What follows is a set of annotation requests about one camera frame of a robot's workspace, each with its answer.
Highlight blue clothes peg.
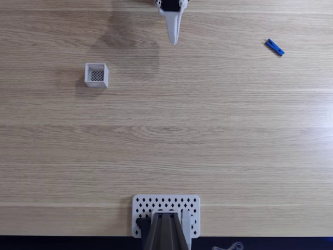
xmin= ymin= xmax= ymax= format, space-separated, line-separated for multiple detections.
xmin=265 ymin=38 xmax=286 ymax=57

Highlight white post bracket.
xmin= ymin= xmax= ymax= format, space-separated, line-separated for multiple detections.
xmin=181 ymin=209 xmax=196 ymax=250

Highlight grey looped cable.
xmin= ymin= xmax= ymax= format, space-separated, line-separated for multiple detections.
xmin=211 ymin=242 xmax=245 ymax=250

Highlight small white lattice crate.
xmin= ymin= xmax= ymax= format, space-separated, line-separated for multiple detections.
xmin=84 ymin=62 xmax=109 ymax=89

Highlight white perforated base plate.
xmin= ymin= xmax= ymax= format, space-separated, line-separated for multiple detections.
xmin=132 ymin=194 xmax=201 ymax=239

